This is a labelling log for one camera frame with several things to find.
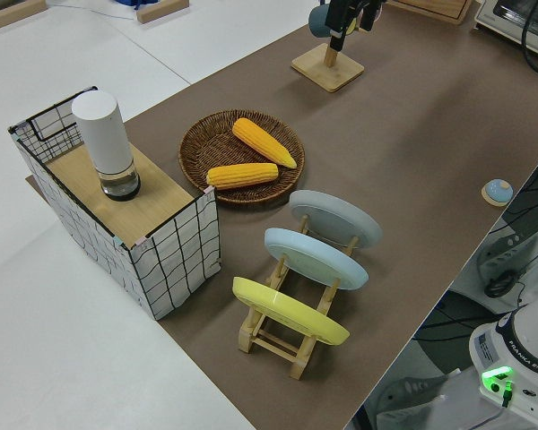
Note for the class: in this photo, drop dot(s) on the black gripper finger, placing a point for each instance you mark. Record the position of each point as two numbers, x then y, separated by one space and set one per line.
369 19
337 36

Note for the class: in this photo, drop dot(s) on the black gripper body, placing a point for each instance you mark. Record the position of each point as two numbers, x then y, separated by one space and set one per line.
354 6

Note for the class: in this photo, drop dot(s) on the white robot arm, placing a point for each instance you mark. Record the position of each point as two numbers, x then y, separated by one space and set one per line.
520 358

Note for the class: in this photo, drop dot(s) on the teal mug yellow inside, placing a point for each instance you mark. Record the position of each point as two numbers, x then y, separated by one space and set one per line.
317 22

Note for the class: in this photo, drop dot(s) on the wooden mug rack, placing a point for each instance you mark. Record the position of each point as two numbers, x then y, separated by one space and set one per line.
336 74

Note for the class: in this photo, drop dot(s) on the wooden cabinet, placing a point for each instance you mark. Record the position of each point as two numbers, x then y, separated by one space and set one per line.
430 11

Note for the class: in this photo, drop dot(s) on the yellow corn cob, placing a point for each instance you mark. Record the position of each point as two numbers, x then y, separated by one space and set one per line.
262 141
242 175

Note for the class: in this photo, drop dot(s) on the brown table mat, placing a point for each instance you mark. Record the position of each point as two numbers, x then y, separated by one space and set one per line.
430 134

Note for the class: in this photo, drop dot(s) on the cream toaster oven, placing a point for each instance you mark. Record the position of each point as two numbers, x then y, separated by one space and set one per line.
502 18

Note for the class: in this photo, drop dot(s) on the brown wicker basket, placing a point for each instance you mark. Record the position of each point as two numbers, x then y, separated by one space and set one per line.
206 148

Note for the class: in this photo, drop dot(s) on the wooden block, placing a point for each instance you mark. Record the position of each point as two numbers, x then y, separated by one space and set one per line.
9 13
161 10

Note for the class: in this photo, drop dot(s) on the grey plate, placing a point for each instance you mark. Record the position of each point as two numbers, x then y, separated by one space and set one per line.
336 215

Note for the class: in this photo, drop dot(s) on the blue object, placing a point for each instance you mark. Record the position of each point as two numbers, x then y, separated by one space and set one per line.
132 2

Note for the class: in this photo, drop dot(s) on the light blue plate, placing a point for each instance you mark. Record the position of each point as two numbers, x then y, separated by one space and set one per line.
314 260

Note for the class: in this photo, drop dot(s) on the wooden board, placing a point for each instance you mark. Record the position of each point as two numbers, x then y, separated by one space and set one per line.
152 201

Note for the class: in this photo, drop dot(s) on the grey power strip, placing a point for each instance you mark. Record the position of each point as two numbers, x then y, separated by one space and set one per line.
408 394
502 257

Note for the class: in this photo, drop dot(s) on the yellow plate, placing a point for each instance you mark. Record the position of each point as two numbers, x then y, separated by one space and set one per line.
287 309

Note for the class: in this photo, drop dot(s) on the wooden plate rack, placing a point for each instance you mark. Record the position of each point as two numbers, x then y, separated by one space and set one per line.
249 338

